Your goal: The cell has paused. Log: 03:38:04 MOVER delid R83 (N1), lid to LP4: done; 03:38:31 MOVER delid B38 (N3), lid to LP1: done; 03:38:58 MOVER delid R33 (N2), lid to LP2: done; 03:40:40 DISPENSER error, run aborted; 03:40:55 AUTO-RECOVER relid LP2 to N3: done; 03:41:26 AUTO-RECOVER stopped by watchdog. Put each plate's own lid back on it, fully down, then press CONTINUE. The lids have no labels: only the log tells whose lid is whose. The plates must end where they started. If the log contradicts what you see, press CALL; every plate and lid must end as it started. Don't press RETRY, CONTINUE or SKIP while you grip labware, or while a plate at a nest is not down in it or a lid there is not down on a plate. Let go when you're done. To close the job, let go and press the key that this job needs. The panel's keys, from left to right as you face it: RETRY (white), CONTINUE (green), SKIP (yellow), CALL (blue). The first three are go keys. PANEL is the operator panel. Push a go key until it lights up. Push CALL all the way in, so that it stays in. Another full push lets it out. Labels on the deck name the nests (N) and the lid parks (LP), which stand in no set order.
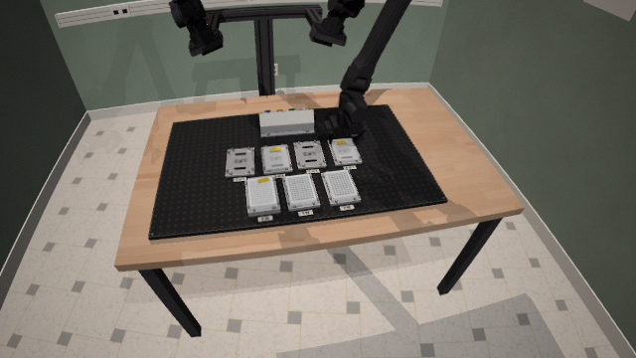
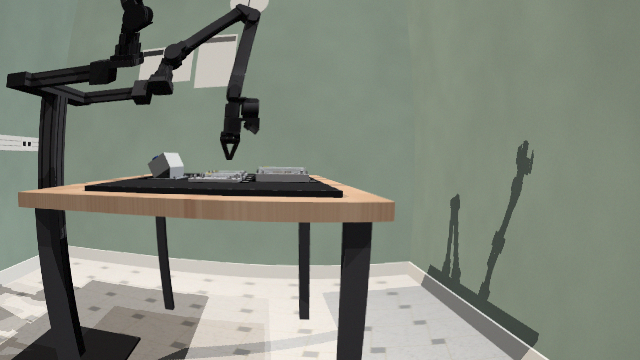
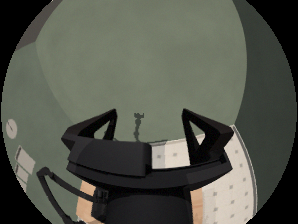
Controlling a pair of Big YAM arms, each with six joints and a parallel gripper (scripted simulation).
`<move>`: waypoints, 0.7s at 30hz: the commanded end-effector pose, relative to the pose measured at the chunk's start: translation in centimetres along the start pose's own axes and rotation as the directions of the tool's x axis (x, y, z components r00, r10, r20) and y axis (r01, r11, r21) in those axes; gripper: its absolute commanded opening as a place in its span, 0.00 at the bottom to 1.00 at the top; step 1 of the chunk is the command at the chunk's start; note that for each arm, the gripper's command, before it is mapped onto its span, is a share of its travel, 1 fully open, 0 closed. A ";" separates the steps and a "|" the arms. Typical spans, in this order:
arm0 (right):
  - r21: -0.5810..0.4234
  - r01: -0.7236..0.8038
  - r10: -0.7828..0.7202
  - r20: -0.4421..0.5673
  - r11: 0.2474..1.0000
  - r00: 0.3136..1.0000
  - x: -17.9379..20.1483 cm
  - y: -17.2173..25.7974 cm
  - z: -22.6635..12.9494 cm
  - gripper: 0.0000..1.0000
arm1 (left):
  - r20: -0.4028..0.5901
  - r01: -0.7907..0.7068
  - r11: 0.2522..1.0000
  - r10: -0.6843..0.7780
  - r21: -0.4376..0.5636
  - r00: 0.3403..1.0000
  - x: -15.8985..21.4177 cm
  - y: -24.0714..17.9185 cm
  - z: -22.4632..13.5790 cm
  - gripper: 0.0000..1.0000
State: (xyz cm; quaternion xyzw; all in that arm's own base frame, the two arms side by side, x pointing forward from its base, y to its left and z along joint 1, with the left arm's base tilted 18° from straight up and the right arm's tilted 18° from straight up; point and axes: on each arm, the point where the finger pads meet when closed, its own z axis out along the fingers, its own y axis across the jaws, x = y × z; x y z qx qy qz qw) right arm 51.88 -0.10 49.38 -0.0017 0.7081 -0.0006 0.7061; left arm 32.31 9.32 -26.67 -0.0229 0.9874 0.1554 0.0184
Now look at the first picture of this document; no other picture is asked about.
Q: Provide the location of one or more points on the white button panel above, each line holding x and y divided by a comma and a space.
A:
286, 122

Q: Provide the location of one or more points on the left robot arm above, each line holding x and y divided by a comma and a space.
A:
354, 85

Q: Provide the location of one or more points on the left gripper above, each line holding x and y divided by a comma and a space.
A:
333, 120

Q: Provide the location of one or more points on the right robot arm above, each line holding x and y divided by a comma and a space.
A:
185, 14

